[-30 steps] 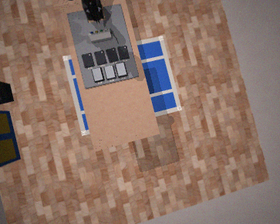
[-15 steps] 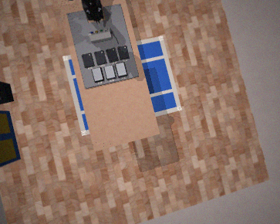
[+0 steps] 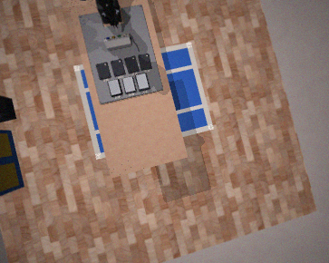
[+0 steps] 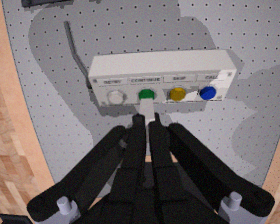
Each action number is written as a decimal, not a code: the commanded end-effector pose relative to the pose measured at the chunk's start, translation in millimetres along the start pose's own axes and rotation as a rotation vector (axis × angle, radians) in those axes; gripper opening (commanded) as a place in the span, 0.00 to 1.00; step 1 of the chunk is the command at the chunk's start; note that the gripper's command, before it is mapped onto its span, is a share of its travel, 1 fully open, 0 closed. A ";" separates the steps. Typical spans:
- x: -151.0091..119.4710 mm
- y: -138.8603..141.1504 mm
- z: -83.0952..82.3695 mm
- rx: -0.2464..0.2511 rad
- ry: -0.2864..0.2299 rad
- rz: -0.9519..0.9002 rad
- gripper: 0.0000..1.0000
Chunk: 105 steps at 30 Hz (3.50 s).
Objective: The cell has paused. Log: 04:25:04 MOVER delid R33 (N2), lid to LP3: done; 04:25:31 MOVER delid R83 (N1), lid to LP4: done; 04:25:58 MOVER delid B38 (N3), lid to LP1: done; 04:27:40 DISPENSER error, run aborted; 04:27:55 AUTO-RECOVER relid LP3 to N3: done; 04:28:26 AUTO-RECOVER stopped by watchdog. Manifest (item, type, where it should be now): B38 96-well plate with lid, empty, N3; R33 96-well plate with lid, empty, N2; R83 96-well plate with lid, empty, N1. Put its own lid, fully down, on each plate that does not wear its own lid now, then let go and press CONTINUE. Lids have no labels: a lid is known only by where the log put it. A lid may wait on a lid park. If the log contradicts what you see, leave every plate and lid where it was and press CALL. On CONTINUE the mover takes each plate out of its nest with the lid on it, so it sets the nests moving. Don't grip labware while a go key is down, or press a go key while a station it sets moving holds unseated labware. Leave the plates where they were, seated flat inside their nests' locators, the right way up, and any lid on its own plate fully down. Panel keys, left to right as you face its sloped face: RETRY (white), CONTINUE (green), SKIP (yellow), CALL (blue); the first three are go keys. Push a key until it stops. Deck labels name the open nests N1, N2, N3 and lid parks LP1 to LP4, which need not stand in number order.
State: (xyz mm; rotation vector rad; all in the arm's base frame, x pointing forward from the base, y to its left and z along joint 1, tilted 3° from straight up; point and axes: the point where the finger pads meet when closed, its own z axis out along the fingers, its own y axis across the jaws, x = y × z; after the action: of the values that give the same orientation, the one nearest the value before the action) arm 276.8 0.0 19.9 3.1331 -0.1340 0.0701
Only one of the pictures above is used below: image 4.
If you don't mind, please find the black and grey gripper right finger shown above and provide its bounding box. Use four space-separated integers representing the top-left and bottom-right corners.
147 98 275 224

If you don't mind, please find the white button panel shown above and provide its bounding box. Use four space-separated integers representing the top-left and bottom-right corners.
64 21 237 106

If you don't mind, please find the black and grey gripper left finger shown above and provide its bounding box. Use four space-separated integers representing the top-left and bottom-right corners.
26 98 148 224

